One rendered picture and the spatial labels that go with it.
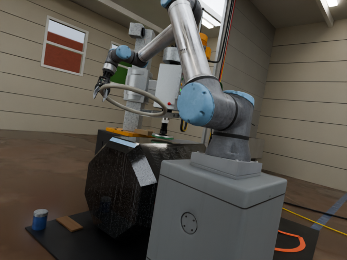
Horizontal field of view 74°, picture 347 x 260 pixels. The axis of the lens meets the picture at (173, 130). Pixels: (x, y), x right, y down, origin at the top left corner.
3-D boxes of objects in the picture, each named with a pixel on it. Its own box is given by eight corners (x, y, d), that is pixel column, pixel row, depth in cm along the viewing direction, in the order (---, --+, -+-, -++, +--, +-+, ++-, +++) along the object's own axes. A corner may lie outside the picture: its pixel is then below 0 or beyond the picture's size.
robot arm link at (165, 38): (211, 2, 123) (142, 58, 172) (194, -10, 115) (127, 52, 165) (213, 20, 120) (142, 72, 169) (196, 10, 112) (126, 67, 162)
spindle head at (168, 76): (165, 112, 256) (172, 71, 253) (184, 115, 248) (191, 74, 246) (152, 109, 222) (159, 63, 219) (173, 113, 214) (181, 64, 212)
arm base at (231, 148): (258, 162, 99) (262, 139, 99) (234, 160, 86) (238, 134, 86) (221, 155, 112) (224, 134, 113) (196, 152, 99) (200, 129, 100)
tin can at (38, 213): (46, 224, 189) (48, 208, 188) (45, 230, 180) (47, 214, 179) (32, 224, 185) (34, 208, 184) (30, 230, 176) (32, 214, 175)
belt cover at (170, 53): (185, 83, 308) (187, 70, 307) (203, 85, 300) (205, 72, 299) (156, 63, 217) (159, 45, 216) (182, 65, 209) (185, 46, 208)
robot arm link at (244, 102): (256, 138, 98) (263, 97, 98) (232, 133, 87) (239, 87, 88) (227, 134, 110) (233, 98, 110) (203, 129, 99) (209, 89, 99)
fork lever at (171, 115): (165, 115, 253) (166, 111, 253) (182, 118, 247) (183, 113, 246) (134, 114, 188) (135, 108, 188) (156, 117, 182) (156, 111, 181)
